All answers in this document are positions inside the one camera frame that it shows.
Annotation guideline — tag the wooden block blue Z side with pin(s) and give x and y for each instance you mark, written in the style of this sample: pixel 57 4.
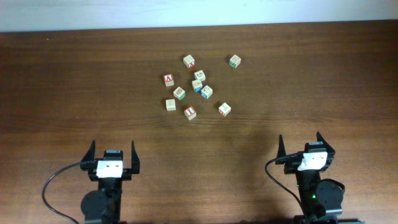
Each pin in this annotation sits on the wooden block blue Z side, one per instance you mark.
pixel 206 91

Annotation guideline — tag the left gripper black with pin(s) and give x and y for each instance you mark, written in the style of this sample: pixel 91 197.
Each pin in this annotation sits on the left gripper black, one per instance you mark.
pixel 86 160

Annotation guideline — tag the wooden block red A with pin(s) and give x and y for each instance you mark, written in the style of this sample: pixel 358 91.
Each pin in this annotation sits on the wooden block red A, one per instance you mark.
pixel 169 79

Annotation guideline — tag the wooden block blue 5 side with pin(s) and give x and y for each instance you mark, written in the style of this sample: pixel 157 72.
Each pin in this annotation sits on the wooden block blue 5 side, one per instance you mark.
pixel 200 75

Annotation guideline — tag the wooden block blue side centre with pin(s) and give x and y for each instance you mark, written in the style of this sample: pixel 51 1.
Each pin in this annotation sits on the wooden block blue side centre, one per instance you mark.
pixel 197 85

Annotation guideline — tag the wooden block red I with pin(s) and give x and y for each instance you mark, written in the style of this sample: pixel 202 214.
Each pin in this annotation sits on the wooden block red I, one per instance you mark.
pixel 190 113

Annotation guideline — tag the wooden block green R side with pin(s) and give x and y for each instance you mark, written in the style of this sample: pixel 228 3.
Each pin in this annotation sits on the wooden block green R side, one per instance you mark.
pixel 234 61

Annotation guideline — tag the wooden block pineapple green side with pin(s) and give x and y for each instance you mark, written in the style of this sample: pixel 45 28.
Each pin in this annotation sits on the wooden block pineapple green side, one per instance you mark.
pixel 179 93

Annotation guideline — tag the plain wooden block green R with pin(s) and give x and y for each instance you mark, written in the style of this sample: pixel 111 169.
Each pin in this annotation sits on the plain wooden block green R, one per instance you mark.
pixel 170 105

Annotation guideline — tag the wooden block red K side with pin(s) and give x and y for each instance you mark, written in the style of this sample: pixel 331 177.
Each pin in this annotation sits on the wooden block red K side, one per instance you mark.
pixel 189 61

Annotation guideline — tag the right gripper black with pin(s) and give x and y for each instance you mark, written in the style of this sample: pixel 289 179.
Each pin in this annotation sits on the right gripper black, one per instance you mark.
pixel 290 158

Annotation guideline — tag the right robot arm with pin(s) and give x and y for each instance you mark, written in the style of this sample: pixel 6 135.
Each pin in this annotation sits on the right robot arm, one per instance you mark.
pixel 320 199

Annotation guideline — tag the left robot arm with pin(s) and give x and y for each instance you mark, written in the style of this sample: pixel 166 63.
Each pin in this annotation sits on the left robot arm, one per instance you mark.
pixel 103 205

